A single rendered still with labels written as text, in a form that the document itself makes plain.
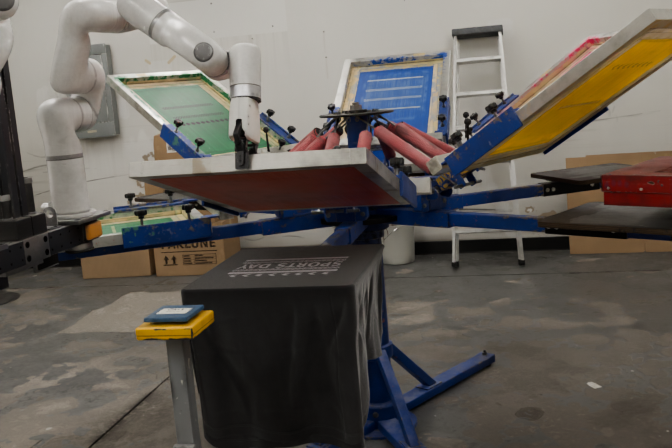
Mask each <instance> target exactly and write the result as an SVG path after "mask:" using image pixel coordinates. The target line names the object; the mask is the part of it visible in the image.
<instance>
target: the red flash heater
mask: <svg viewBox="0 0 672 448"><path fill-rule="evenodd" d="M600 177H601V191H602V192H604V205H616V206H641V207H665V208H672V156H660V157H657V158H654V159H650V160H647V161H644V162H641V163H638V164H634V165H631V166H628V167H625V168H622V169H619V170H615V171H612V172H609V173H606V174H603V175H601V176H600Z"/></svg>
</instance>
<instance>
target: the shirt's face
mask: <svg viewBox="0 0 672 448"><path fill-rule="evenodd" d="M381 245H382V244H363V245H337V246H310V247H283V248H257V249H242V250H240V251H239V252H237V253H236V254H234V255H233V256H231V257H230V258H228V259H227V260H225V261H224V262H222V263H221V264H219V265H218V266H216V267H215V268H213V269H212V270H210V271H209V272H207V273H206V274H204V275H203V276H201V277H200V278H198V279H196V280H195V281H193V282H192V283H190V284H189V285H187V286H186V287H184V288H183V289H219V288H257V287H294V286H332V285H350V284H352V283H353V282H354V280H355V279H356V278H357V276H358V275H359V274H360V272H361V271H362V270H363V268H364V267H365V266H366V265H367V263H368V262H369V261H370V259H371V258H372V257H373V255H374V254H375V253H376V251H377V250H378V249H379V247H380V246H381ZM335 256H349V257H348V258H347V260H346V261H345V262H344V263H343V264H342V265H341V266H340V267H339V269H338V270H337V271H336V272H335V273H334V274H322V275H288V276H255V277H224V276H225V275H227V274H228V273H230V272H231V271H232V270H234V269H235V268H237V267H238V266H239V265H241V264H242V263H244V262H245V261H246V260H248V259H277V258H306V257H335Z"/></svg>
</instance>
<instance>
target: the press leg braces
mask: <svg viewBox="0 0 672 448"><path fill-rule="evenodd" d="M392 346H393V356H392V357H391V358H392V359H393V360H394V361H396V362H397V363H398V364H399V365H400V366H401V367H403V368H404V369H405V370H406V371H407V372H409V373H410V374H411V375H412V376H413V377H414V378H416V379H417V380H418V381H419V382H420V383H421V384H419V385H417V386H415V388H419V389H424V390H430V389H432V388H433V387H435V386H437V385H439V384H441V383H442V381H438V380H434V379H433V378H431V377H430V376H429V375H428V374H427V373H426V372H425V371H424V370H422V369H421V368H420V367H419V366H418V365H417V364H416V363H414V362H413V361H412V360H411V359H410V358H409V357H408V356H406V355H405V354H404V353H403V352H402V351H401V350H400V349H398V348H397V347H396V346H395V345H394V344H393V343H392ZM377 363H378V365H379V368H380V371H381V373H382V376H383V379H384V381H385V384H386V387H387V390H388V392H389V395H390V398H391V401H392V403H393V406H394V409H395V412H396V415H397V418H398V421H399V424H400V426H401V429H402V432H403V435H404V438H405V439H401V440H399V442H400V443H401V444H402V445H403V446H404V447H405V448H427V447H426V446H425V445H424V444H423V443H422V442H420V441H419V440H418V437H417V434H416V431H415V428H414V425H413V423H412V420H411V417H410V414H409V411H408V408H407V406H406V403H405V400H404V397H403V395H402V392H401V389H400V387H399V384H398V381H397V379H396V376H395V373H394V371H393V368H392V366H391V363H390V360H389V358H388V355H387V353H386V350H382V356H380V357H378V358H377ZM329 445H331V444H325V443H310V444H308V445H306V447H309V448H325V447H327V446H329Z"/></svg>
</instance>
